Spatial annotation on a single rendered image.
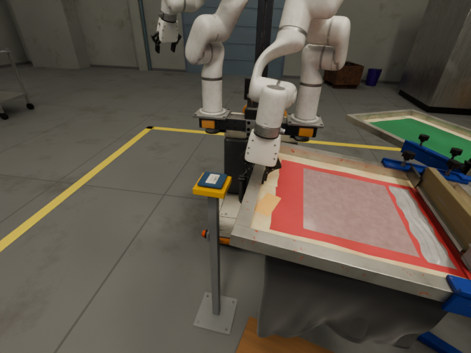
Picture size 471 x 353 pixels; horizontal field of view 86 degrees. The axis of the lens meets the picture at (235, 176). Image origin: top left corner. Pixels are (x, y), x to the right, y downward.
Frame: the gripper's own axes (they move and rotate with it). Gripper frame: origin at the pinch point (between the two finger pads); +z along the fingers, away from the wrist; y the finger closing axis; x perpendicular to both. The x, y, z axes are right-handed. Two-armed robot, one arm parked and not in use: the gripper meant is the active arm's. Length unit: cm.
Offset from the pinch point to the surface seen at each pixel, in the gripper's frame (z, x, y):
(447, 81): 18, -507, -292
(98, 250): 121, -36, 108
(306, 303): 27.2, 22.1, -23.7
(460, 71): -3, -508, -304
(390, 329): 27, 23, -48
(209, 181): 13.8, -9.2, 18.7
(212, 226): 38.2, -9.7, 15.8
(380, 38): -29, -792, -219
